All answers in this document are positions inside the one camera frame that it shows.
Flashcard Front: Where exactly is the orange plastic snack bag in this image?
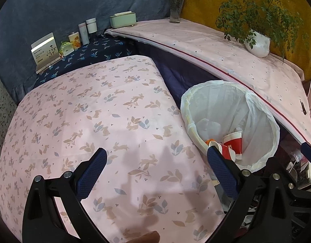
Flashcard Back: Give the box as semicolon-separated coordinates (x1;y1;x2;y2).
205;139;216;146

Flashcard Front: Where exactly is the person's left hand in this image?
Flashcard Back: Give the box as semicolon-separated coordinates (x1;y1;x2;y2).
126;231;160;243

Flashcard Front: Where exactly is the green plant white pot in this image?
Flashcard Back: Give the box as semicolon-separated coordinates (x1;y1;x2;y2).
216;0;308;58

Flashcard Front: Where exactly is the mint green tissue box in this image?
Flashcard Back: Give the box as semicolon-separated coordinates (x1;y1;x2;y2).
110;11;137;29

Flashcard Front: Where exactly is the white cosmetic tube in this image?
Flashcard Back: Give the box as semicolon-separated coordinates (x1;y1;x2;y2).
78;22;90;45

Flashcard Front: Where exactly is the blue grey backdrop cloth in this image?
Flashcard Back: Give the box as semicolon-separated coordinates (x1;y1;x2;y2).
0;0;170;103

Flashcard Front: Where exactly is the mustard yellow backdrop cloth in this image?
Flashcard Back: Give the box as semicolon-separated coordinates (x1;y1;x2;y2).
182;0;311;81

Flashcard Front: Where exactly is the small green white box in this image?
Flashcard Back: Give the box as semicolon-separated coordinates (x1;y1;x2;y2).
59;42;74;57

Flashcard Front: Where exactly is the white cosmetic jar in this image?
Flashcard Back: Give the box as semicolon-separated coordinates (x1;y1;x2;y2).
86;18;98;34

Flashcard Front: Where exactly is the black clip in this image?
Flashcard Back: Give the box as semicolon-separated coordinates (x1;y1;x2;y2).
300;100;307;115

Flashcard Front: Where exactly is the white lined trash bin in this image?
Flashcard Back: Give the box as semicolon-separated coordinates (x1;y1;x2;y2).
180;80;280;172

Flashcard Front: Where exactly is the white card box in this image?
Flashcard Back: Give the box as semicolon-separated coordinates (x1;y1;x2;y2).
31;32;61;74

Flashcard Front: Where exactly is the navy floral cloth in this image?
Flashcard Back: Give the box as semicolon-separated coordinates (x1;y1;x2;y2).
34;34;139;87

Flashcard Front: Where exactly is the small orange print box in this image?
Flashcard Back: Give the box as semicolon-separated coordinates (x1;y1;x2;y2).
68;32;81;50

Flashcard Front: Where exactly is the pale pink dotted cloth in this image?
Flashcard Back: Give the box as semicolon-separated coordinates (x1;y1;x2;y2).
106;19;311;144

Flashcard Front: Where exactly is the white tissue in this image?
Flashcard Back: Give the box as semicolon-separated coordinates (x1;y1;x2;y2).
196;118;221;141

